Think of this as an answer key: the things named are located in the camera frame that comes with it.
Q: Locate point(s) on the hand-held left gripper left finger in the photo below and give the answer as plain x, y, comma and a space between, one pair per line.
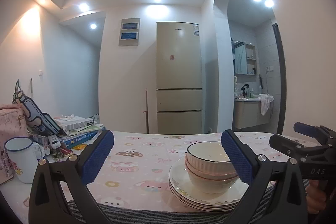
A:
98, 158

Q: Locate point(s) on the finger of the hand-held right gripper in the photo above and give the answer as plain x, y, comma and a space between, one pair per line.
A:
307, 129
283, 144

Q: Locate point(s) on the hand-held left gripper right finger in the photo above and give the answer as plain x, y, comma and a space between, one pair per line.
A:
236, 158

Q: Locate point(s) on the white bowl dark rim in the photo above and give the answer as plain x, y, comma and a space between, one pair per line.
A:
204, 158

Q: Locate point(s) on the person's right hand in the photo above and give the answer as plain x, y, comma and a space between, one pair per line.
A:
315, 195

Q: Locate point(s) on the yellow packet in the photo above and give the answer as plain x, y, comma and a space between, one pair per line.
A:
78, 146

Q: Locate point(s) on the blue book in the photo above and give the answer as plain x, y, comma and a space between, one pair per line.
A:
81, 138

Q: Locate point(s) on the stack of papers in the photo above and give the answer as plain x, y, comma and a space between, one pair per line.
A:
89, 128

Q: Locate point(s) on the white towel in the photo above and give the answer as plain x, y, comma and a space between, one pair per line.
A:
265, 103

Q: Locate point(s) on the beige vanity cabinet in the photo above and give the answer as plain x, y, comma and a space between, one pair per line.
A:
246, 113

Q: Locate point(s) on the pink cartoon printed tablecloth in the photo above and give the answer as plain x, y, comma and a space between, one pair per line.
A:
144, 161

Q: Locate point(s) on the dark framed glass door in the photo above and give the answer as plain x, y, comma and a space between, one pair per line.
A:
279, 77

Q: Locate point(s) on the black hanging hair tool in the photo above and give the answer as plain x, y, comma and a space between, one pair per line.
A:
261, 82

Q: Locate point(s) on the black faucet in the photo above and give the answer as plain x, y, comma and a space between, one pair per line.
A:
245, 90

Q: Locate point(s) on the wooden stick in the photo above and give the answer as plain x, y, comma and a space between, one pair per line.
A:
146, 111

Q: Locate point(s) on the white figurine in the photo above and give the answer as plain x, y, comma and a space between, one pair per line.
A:
236, 83

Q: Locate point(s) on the white enamel mug blue rim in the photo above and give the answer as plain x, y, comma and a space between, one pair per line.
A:
21, 161

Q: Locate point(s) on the blue cartoon shaped bag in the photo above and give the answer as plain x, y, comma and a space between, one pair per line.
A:
34, 113

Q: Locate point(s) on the grey striped mat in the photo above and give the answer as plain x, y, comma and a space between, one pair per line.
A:
157, 217

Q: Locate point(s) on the bathroom mirror cabinet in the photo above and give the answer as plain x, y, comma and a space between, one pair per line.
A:
244, 58

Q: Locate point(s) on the pink bag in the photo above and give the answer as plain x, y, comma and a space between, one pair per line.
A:
10, 119

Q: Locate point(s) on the beige refrigerator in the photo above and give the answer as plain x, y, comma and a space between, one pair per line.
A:
178, 69

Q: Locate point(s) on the white bathroom wall socket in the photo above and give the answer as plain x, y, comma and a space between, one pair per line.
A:
269, 69

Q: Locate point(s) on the wall electrical panel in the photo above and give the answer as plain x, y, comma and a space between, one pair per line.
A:
129, 32

